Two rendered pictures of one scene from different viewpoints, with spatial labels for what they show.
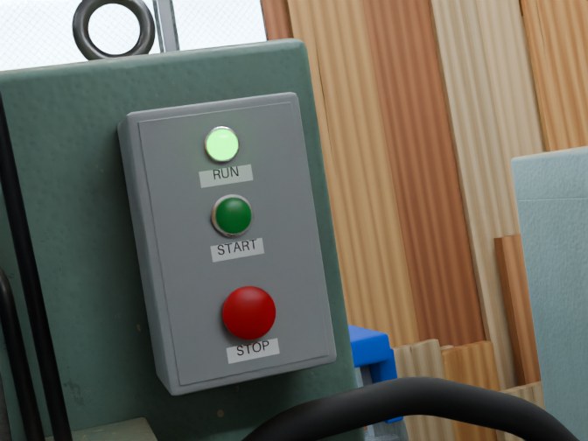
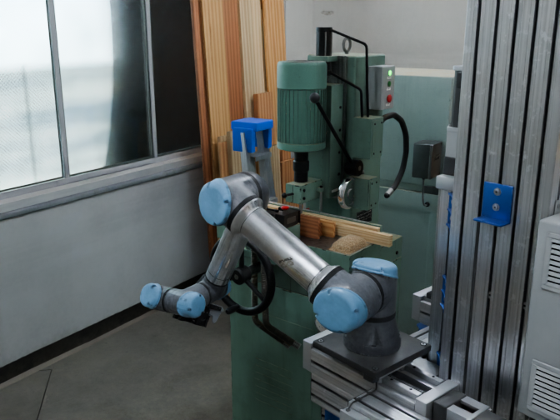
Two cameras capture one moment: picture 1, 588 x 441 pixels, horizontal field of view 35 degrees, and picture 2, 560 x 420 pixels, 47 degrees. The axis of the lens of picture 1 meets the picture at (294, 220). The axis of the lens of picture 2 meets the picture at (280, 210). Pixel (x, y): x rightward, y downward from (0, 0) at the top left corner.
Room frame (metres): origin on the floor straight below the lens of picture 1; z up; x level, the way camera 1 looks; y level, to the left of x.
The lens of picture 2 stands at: (-1.20, 1.84, 1.63)
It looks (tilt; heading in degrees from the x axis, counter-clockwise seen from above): 16 degrees down; 323
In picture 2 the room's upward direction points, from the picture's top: straight up
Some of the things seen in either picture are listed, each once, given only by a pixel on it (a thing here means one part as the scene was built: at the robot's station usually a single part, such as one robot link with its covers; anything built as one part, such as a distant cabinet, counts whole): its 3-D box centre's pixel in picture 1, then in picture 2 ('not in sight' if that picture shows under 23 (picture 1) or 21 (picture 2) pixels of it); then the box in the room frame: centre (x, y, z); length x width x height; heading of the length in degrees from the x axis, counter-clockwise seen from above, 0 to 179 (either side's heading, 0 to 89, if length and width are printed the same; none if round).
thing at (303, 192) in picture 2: not in sight; (304, 192); (0.61, 0.37, 1.03); 0.14 x 0.07 x 0.09; 105
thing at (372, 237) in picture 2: not in sight; (323, 226); (0.51, 0.36, 0.92); 0.55 x 0.02 x 0.04; 15
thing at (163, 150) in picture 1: (225, 240); (381, 87); (0.56, 0.04, 1.40); 0.10 x 0.06 x 0.16; 105
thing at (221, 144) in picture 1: (222, 144); not in sight; (0.52, 0.03, 1.46); 0.02 x 0.01 x 0.02; 105
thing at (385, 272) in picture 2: not in sight; (372, 285); (-0.11, 0.72, 0.98); 0.13 x 0.12 x 0.14; 108
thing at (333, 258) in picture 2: not in sight; (287, 242); (0.56, 0.49, 0.87); 0.61 x 0.30 x 0.06; 15
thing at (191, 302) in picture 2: not in sight; (187, 301); (0.38, 1.00, 0.84); 0.11 x 0.11 x 0.08; 18
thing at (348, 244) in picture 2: not in sight; (349, 241); (0.33, 0.40, 0.92); 0.14 x 0.09 x 0.04; 105
